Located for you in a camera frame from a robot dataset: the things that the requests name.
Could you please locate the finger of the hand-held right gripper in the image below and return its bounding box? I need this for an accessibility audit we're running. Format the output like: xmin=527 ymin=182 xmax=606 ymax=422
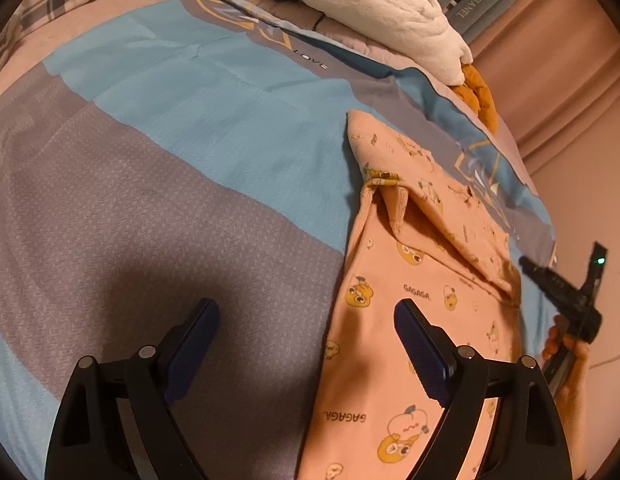
xmin=518 ymin=256 xmax=573 ymax=302

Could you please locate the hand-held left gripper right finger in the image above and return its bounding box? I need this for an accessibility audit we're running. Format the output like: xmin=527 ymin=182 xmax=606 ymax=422
xmin=394 ymin=298 xmax=573 ymax=480

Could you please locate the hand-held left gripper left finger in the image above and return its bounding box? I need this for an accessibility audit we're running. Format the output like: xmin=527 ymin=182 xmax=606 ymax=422
xmin=44 ymin=297 xmax=221 ymax=480

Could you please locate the peach cartoon print garment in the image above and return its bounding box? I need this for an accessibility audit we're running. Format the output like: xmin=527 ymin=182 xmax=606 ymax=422
xmin=295 ymin=109 xmax=528 ymax=480

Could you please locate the person's right hand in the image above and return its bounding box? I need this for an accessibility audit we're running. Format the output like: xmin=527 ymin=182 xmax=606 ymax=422
xmin=541 ymin=324 xmax=590 ymax=413

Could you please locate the blue grey patterned blanket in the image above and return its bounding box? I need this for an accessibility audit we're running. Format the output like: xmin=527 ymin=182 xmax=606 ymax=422
xmin=0 ymin=0 xmax=558 ymax=480

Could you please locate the pink curtain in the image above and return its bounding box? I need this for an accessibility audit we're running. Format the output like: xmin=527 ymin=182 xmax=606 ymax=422
xmin=470 ymin=0 xmax=620 ymax=196

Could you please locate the grey lettered curtain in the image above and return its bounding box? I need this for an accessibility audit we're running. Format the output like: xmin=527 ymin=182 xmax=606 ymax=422
xmin=420 ymin=0 xmax=545 ymax=46

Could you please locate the white plush duck toy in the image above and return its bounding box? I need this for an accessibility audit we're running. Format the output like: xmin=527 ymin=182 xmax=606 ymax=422
xmin=262 ymin=0 xmax=498 ymax=133

